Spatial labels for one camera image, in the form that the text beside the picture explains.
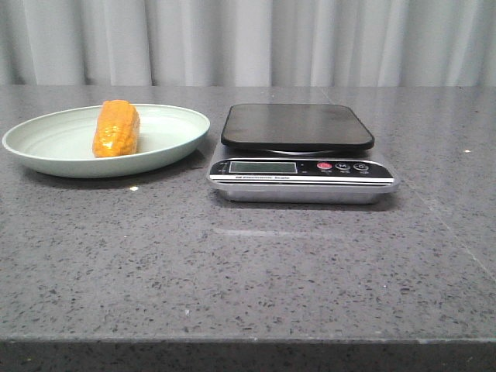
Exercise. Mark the orange corn cob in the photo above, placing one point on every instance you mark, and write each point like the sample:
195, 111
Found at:
117, 130

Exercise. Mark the silver black kitchen scale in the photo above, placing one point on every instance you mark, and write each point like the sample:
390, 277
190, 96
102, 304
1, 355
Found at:
299, 153

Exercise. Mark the pale green plate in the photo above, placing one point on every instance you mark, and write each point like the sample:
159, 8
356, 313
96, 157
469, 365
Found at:
60, 143

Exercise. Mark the white pleated curtain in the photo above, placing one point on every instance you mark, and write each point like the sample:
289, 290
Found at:
248, 43

